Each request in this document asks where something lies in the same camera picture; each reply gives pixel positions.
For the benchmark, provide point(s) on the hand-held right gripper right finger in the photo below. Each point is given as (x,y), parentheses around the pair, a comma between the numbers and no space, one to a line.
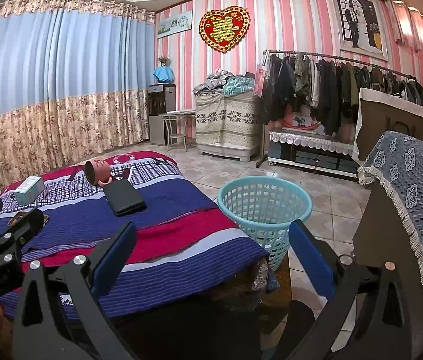
(308,258)

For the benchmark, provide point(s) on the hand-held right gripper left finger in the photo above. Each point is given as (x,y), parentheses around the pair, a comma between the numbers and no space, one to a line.
(115,258)

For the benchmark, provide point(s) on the light blue plastic basket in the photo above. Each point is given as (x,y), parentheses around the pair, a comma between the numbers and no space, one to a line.
(256,240)

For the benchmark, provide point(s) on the teal cardboard box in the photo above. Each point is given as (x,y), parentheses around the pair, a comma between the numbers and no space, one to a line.
(27,191)

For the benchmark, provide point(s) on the striped red and blue blanket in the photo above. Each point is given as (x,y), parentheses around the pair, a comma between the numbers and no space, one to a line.
(159,270)

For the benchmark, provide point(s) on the black leather case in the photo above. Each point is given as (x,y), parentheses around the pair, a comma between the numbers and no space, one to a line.
(125,198)

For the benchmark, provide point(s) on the low dark cabinet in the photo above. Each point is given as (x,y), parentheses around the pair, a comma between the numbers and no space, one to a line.
(308,159)

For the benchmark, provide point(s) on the white lace cloth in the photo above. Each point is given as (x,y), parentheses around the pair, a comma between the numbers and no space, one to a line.
(308,140)

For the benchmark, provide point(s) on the blue patterned fringed cloth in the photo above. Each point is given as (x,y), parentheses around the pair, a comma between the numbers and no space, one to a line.
(421,195)

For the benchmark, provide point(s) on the red and white box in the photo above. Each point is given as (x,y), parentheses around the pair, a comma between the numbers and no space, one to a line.
(303,122)

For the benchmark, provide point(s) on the blue and floral curtain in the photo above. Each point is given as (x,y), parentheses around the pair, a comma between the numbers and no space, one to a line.
(65,82)

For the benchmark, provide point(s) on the grey water dispenser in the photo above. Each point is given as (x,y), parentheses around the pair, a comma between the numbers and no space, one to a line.
(160,120)

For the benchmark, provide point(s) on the brown board with white edge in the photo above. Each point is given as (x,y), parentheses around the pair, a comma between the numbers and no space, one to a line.
(387,127)

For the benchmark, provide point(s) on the small round metal table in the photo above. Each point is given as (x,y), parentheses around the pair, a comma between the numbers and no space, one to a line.
(175,113)

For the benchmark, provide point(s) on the cabinet under patterned cloth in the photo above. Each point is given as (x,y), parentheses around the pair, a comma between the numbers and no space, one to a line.
(226,120)

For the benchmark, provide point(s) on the row of hanging dark clothes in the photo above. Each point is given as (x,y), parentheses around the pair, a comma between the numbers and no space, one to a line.
(327,93)

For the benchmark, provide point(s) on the pink hanging bag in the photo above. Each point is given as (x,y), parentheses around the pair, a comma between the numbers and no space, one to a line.
(260,80)

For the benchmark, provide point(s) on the blue cloth covered bottle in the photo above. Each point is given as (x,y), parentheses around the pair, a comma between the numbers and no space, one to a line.
(163,75)

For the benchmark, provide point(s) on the pile of clothes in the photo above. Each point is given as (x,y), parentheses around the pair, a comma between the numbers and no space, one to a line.
(219,80)

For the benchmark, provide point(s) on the metal clothes rack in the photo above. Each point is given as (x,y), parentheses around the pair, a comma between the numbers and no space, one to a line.
(346,59)

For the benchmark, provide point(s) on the small potted plant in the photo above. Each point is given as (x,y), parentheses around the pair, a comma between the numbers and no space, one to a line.
(164,61)

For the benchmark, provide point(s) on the pink curtain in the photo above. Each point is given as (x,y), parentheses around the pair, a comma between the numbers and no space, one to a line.
(413,26)

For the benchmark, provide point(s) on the landscape wall picture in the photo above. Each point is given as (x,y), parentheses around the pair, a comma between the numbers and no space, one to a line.
(174,25)

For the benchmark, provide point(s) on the wedding wall poster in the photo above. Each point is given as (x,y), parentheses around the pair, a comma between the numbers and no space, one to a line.
(357,22)

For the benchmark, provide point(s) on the red heart wall decoration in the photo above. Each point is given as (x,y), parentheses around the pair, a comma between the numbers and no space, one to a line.
(224,26)

